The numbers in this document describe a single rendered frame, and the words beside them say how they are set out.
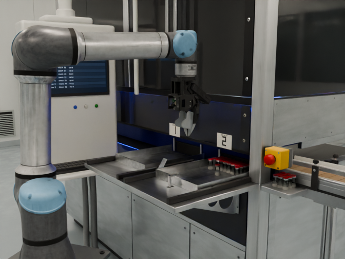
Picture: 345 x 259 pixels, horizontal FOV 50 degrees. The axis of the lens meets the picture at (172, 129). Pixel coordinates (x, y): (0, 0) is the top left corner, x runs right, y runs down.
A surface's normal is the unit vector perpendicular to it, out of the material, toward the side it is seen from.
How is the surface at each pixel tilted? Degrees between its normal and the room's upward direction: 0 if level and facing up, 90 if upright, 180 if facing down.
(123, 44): 86
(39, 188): 8
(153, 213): 90
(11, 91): 90
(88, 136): 90
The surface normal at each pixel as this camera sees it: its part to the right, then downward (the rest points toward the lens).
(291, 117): 0.60, 0.14
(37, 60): -0.16, 0.74
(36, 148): 0.36, 0.15
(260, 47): -0.79, 0.11
